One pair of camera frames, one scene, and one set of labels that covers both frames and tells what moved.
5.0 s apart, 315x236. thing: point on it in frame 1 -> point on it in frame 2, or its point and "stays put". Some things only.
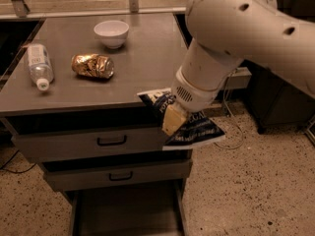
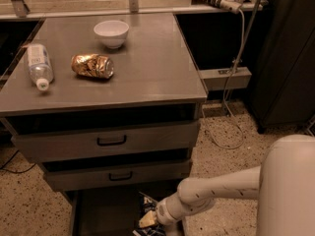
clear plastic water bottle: x=40 y=66 stays put
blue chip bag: x=200 y=129 -> x=148 y=223
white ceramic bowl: x=113 y=32 stays put
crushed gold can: x=94 y=65 stays put
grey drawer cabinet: x=69 y=98 stays put
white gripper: x=194 y=96 -> x=162 y=213
